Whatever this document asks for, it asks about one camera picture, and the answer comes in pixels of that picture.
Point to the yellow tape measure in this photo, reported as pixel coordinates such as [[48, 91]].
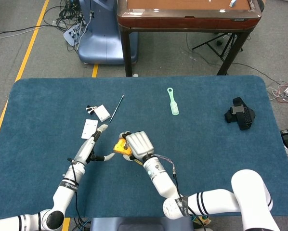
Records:
[[120, 146]]

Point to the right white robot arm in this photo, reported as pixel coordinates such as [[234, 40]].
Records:
[[161, 180]]

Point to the black binder clips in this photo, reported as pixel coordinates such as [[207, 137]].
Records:
[[89, 109]]

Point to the black tripod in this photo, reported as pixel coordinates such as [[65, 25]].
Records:
[[210, 44]]

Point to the thin metal rod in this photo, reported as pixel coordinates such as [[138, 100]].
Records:
[[116, 108]]

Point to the white power strip with plugs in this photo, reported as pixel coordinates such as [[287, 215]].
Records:
[[70, 34]]

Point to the small white card box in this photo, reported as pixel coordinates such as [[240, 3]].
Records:
[[102, 113]]

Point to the mint green brush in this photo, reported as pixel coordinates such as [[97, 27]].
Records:
[[174, 108]]

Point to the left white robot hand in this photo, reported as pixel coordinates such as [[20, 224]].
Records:
[[86, 150]]

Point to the brown mahjong table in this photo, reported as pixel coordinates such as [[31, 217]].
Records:
[[182, 22]]

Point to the colourful printed packet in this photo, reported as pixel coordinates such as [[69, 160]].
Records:
[[203, 220]]

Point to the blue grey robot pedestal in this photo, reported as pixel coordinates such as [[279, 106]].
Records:
[[103, 36]]

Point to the flat white rectangular plate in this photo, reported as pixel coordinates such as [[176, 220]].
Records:
[[87, 130]]

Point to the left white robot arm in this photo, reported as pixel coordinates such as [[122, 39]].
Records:
[[67, 192]]

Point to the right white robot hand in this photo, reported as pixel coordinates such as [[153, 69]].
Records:
[[139, 144]]

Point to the blue carpet table cover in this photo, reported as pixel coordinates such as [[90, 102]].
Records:
[[134, 187]]

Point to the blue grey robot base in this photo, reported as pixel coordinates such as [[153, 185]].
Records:
[[141, 225]]

